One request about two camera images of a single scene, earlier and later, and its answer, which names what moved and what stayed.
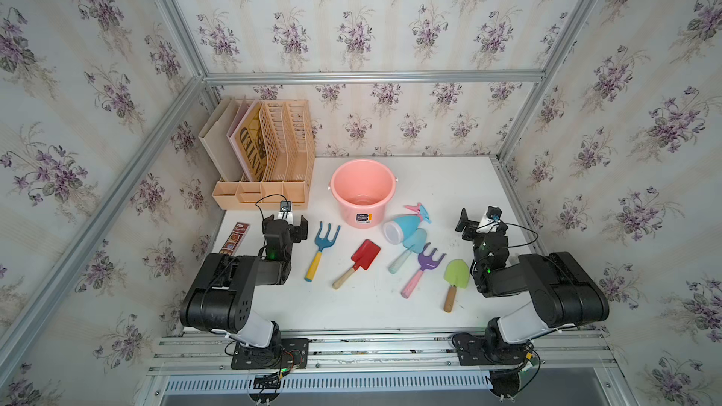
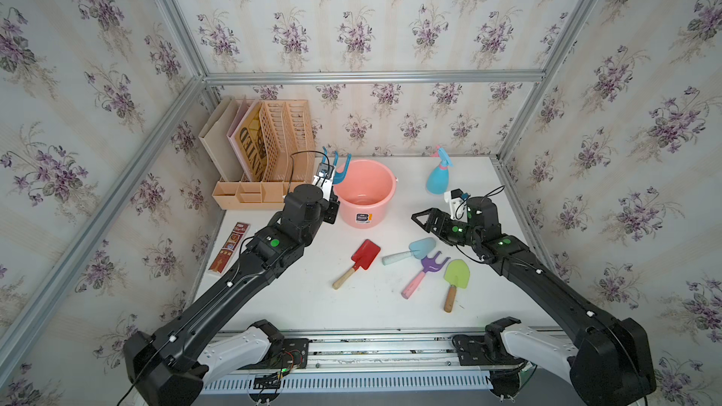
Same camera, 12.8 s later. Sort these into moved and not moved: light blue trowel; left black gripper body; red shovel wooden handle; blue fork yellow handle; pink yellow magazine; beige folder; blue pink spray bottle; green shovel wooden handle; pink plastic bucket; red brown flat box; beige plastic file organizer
Moved: blue fork yellow handle; left black gripper body; blue pink spray bottle; light blue trowel
Not moved: red brown flat box; red shovel wooden handle; pink yellow magazine; pink plastic bucket; green shovel wooden handle; beige plastic file organizer; beige folder
